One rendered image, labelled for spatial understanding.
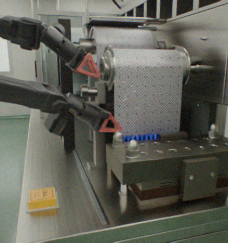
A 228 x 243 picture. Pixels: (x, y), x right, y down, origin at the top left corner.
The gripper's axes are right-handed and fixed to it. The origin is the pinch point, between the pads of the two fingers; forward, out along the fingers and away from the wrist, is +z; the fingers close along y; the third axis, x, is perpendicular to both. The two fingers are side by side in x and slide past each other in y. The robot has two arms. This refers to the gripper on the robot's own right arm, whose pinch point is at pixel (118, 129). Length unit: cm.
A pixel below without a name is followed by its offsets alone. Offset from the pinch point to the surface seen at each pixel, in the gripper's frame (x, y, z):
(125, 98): 9.5, 0.3, -3.1
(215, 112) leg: 24.5, -13.3, 40.4
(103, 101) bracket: 5.4, -7.0, -7.1
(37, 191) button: -25.0, 8.3, -15.6
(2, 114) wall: -135, -557, -46
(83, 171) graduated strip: -19.3, -6.9, -1.3
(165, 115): 11.5, 0.3, 12.3
